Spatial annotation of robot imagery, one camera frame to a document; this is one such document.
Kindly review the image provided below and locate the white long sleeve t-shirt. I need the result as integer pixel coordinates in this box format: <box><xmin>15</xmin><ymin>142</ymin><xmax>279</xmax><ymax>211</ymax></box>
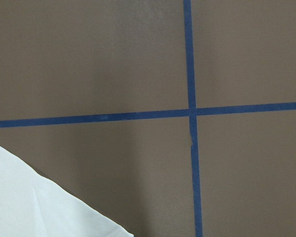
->
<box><xmin>0</xmin><ymin>146</ymin><xmax>132</xmax><ymax>237</ymax></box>

